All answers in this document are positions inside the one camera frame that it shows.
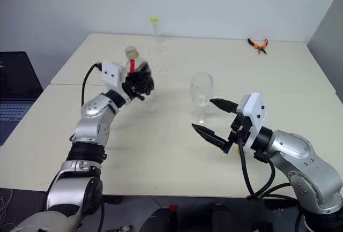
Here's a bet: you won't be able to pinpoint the dark rounded shape red tab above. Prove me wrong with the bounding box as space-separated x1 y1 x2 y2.
139 204 180 232

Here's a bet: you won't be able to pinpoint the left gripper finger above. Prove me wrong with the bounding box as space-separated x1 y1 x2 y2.
126 65 153 83
133 81 156 95

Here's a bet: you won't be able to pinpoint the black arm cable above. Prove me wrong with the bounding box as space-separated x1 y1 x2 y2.
237 134 299 201
81 62 105 107

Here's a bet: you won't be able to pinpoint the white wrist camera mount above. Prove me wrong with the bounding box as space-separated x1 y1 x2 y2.
236 92 267 153
100 61 126 88

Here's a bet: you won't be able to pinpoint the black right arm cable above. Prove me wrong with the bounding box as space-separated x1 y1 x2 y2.
237 134 299 201

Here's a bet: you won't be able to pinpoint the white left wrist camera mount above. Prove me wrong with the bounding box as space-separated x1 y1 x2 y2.
100 61 126 88

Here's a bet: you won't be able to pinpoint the small cola bottle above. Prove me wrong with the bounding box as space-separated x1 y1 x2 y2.
124 46 156 96

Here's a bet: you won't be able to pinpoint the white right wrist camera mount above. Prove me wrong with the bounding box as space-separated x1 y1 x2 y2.
236 92 267 153

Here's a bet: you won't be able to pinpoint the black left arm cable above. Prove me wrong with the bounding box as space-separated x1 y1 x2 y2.
81 62 105 107

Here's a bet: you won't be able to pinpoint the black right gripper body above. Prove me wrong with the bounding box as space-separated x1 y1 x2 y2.
227 110 253 154

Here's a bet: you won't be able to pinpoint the clear wine glass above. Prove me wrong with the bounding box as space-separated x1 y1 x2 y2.
189 72 215 126

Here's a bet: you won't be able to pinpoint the dark laptop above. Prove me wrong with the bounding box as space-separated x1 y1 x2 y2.
0 51 44 147

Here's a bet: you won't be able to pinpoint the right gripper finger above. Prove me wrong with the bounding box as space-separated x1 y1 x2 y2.
209 98 240 115
191 123 232 154

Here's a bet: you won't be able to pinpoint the clear tube yellow-green cap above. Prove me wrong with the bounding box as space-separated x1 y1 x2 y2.
149 16 163 43

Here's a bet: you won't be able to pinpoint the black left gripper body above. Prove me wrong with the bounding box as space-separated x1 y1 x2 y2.
122 78 146 102

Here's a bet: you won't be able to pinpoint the orange black pliers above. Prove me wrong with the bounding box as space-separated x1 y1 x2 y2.
247 38 270 56

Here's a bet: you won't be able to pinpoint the white cable bundle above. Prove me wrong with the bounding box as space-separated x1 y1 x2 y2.
0 189 14 226

